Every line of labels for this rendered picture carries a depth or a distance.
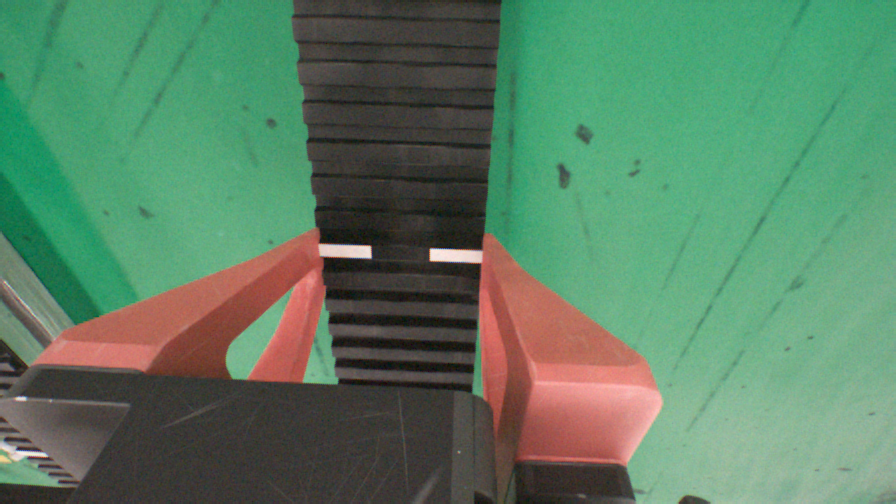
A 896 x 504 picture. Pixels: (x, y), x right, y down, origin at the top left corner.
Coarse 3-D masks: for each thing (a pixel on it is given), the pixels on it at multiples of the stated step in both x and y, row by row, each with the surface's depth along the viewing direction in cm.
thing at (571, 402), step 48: (480, 288) 13; (528, 288) 9; (480, 336) 13; (528, 336) 7; (576, 336) 7; (528, 384) 6; (576, 384) 6; (624, 384) 6; (528, 432) 7; (576, 432) 7; (624, 432) 7; (528, 480) 7; (576, 480) 7; (624, 480) 7
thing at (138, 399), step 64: (128, 320) 7; (192, 320) 7; (64, 384) 6; (128, 384) 6; (192, 384) 6; (256, 384) 6; (320, 384) 6; (64, 448) 7; (128, 448) 5; (192, 448) 5; (256, 448) 5; (320, 448) 5; (384, 448) 5; (448, 448) 5
